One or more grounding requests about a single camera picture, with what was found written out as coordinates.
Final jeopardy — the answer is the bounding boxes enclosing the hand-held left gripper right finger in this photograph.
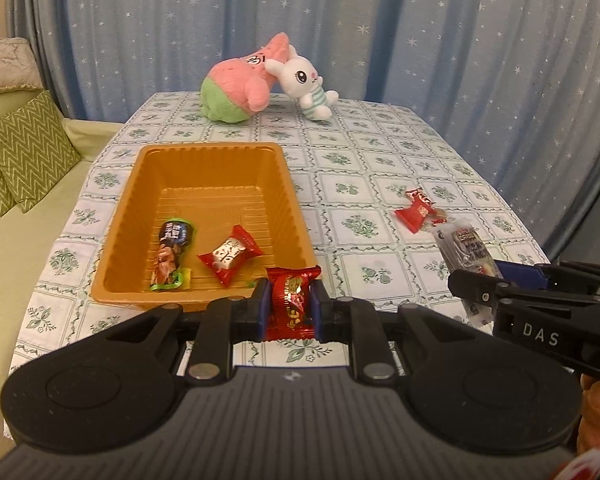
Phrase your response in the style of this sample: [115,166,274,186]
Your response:
[311,279,488,387]

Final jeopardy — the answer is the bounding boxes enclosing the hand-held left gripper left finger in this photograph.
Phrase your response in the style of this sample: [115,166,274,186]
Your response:
[92,277,272,387]

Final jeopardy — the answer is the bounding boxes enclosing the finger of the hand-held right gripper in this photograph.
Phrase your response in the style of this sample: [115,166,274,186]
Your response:
[447,269,516,321]
[491,258,600,291]

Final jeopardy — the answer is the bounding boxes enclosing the red gold-print candy packet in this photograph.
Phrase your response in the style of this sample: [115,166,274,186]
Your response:
[265,265,323,342]

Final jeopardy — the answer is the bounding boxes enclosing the clear grey snack packet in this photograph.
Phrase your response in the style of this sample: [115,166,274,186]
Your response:
[432,222,501,328]

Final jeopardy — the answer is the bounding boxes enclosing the red packet with beige label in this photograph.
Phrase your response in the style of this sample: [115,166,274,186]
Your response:
[196,225,263,288]

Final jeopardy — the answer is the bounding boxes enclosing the red white twisted candy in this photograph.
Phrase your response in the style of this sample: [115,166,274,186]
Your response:
[394,187,436,233]

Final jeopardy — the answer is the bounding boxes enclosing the dark snack packet green ends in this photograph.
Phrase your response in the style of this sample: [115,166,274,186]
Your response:
[147,217,198,292]

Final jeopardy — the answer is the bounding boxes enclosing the orange plastic tray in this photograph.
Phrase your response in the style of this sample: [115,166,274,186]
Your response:
[90,142,317,313]

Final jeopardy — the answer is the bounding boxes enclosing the person's red white clothing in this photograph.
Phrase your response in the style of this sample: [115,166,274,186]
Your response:
[555,447,600,480]

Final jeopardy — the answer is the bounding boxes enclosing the green floral checked tablecloth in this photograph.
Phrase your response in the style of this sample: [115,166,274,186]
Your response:
[12,91,556,376]

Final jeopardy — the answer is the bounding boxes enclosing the pink star plush toy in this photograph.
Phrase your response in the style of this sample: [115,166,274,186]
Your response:
[200,32,293,123]

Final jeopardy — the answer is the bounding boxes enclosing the white rabbit plush toy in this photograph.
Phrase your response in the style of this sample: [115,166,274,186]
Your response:
[264,45,340,122]

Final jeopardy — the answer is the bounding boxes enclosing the light green sofa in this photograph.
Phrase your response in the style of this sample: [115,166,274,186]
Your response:
[0,87,131,461]

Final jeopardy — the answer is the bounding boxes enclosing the blue star-print curtain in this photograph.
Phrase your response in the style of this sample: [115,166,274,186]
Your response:
[5,0,600,261]

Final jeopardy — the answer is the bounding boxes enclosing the beige quilted pillow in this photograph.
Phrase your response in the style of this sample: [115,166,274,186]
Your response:
[0,36,43,97]

